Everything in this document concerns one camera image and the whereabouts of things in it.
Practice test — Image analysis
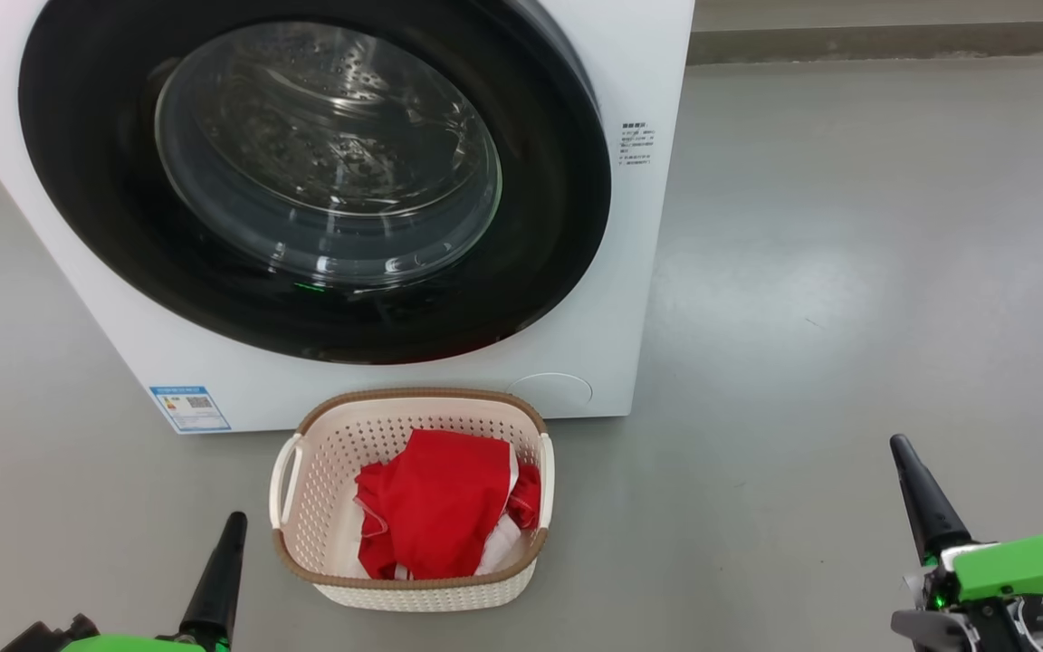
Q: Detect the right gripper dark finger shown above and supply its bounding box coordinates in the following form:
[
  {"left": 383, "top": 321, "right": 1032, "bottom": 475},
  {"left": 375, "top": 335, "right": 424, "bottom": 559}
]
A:
[{"left": 889, "top": 435, "right": 971, "bottom": 563}]

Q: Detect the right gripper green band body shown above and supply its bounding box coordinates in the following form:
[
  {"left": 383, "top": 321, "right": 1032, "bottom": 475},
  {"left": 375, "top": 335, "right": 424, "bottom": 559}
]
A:
[{"left": 890, "top": 511, "right": 1043, "bottom": 652}]

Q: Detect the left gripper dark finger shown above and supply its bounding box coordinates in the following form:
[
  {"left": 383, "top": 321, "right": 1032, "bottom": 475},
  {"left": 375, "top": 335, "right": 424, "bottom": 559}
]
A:
[{"left": 178, "top": 512, "right": 249, "bottom": 649}]

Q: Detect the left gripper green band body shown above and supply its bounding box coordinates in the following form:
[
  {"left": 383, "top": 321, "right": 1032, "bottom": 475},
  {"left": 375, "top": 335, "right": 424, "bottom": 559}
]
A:
[{"left": 0, "top": 613, "right": 233, "bottom": 652}]

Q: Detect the red garment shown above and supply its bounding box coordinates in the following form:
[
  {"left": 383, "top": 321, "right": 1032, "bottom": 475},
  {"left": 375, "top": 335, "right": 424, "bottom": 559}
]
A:
[{"left": 353, "top": 428, "right": 543, "bottom": 581}]

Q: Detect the cream basket brown rim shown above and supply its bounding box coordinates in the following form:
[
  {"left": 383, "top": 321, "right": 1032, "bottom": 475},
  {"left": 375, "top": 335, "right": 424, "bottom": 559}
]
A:
[{"left": 269, "top": 387, "right": 557, "bottom": 613}]

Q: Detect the white front-load washing machine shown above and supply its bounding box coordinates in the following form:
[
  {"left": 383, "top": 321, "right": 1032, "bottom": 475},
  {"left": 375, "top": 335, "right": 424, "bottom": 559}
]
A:
[{"left": 0, "top": 0, "right": 697, "bottom": 436}]

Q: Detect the blue energy label sticker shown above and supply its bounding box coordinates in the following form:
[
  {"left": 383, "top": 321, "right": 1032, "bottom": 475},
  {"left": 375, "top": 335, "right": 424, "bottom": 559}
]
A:
[{"left": 148, "top": 385, "right": 232, "bottom": 435}]

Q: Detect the round white filter cover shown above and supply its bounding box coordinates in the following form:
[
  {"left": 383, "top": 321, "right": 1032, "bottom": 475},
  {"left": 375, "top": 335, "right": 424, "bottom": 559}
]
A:
[{"left": 507, "top": 372, "right": 594, "bottom": 410}]

